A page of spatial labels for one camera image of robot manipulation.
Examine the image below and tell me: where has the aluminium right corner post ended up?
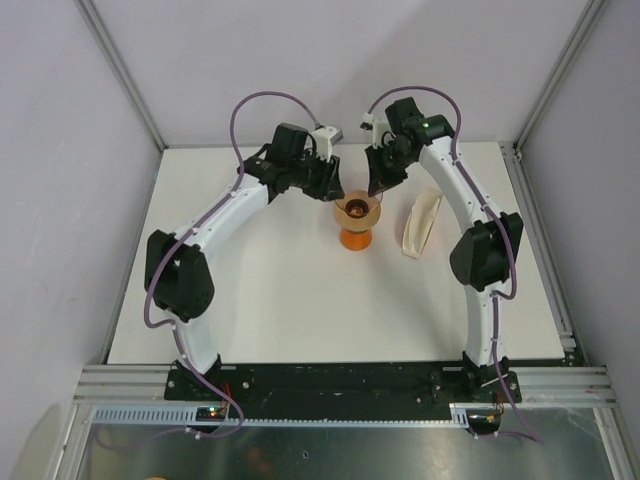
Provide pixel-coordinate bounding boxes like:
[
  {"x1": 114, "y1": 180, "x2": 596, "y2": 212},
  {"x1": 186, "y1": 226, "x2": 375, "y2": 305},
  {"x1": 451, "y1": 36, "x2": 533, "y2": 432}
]
[{"x1": 512, "y1": 0, "x2": 609, "y2": 152}]

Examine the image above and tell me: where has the wooden and orange dripper stand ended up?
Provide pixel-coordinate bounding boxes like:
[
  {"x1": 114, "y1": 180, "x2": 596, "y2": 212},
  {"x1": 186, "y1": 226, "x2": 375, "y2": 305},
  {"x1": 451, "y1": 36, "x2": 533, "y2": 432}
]
[{"x1": 332, "y1": 194, "x2": 386, "y2": 254}]

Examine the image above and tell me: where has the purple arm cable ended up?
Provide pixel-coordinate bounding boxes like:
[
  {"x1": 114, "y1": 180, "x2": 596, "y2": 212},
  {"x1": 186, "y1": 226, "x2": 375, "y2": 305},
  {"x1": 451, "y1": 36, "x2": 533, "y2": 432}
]
[
  {"x1": 367, "y1": 85, "x2": 546, "y2": 445},
  {"x1": 142, "y1": 91, "x2": 324, "y2": 381}
]

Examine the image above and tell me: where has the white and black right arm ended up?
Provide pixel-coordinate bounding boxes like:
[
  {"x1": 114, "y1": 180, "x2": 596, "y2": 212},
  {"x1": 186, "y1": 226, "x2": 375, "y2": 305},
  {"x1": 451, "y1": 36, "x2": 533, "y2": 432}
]
[{"x1": 361, "y1": 97, "x2": 524, "y2": 401}]

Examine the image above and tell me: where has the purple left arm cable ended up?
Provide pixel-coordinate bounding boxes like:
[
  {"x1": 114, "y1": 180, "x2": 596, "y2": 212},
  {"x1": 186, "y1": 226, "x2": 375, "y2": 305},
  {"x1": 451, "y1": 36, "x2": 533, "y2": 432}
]
[{"x1": 142, "y1": 91, "x2": 324, "y2": 381}]

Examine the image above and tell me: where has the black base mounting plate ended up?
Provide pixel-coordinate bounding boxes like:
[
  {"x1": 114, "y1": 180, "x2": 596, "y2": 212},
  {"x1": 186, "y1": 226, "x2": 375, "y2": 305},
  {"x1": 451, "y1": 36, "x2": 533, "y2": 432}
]
[{"x1": 164, "y1": 361, "x2": 522, "y2": 422}]

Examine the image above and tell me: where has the grey slotted cable duct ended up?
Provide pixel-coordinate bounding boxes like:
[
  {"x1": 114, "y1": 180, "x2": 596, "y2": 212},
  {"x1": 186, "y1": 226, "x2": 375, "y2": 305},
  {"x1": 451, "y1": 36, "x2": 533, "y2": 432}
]
[{"x1": 87, "y1": 402, "x2": 504, "y2": 429}]

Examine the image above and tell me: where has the aluminium frame rail front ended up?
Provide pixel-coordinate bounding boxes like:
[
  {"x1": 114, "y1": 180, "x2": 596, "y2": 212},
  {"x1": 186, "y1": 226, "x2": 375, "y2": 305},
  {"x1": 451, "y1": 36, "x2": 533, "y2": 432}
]
[{"x1": 74, "y1": 365, "x2": 618, "y2": 408}]

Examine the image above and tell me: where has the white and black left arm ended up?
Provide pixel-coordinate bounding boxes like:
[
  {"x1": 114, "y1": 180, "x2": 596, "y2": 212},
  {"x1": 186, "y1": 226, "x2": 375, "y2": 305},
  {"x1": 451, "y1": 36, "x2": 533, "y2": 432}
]
[{"x1": 143, "y1": 123, "x2": 345, "y2": 400}]

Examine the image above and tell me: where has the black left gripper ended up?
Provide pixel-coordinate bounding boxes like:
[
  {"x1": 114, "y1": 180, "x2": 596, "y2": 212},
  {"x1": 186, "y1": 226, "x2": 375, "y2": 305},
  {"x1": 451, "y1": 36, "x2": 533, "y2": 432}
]
[{"x1": 288, "y1": 149, "x2": 344, "y2": 203}]

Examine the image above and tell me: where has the cream coffee filter holder stack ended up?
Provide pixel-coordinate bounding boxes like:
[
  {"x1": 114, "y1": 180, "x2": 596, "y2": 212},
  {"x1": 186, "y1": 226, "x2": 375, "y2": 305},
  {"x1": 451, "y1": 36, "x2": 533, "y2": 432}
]
[{"x1": 402, "y1": 187, "x2": 443, "y2": 259}]

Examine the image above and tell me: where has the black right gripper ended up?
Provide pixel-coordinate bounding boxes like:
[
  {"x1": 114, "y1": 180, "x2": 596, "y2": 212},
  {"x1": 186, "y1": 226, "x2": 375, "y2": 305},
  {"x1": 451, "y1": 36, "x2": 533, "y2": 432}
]
[{"x1": 365, "y1": 142, "x2": 415, "y2": 198}]

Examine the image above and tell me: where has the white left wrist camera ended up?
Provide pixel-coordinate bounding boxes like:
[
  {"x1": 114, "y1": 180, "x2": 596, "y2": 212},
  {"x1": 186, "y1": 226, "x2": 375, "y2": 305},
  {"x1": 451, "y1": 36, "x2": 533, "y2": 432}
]
[{"x1": 311, "y1": 126, "x2": 343, "y2": 161}]

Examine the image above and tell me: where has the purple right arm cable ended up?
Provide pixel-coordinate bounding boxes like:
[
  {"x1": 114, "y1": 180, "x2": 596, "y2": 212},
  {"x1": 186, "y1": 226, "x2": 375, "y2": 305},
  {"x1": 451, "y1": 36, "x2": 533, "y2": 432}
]
[{"x1": 367, "y1": 85, "x2": 546, "y2": 445}]

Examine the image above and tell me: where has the aluminium corner post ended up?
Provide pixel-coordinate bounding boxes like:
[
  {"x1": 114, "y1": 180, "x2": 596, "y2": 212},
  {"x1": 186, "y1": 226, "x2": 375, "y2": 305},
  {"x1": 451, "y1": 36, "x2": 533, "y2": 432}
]
[
  {"x1": 512, "y1": 0, "x2": 609, "y2": 152},
  {"x1": 74, "y1": 0, "x2": 167, "y2": 153}
]

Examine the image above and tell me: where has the aluminium left corner post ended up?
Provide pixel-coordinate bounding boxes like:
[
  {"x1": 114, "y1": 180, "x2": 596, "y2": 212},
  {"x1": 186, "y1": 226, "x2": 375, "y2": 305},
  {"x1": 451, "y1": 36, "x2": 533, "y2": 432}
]
[{"x1": 74, "y1": 0, "x2": 167, "y2": 153}]

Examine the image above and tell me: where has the clear pink plastic dripper cone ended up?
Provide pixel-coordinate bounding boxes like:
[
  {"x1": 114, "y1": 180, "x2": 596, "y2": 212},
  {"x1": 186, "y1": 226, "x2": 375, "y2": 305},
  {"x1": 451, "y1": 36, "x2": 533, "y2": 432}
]
[{"x1": 333, "y1": 189, "x2": 381, "y2": 233}]

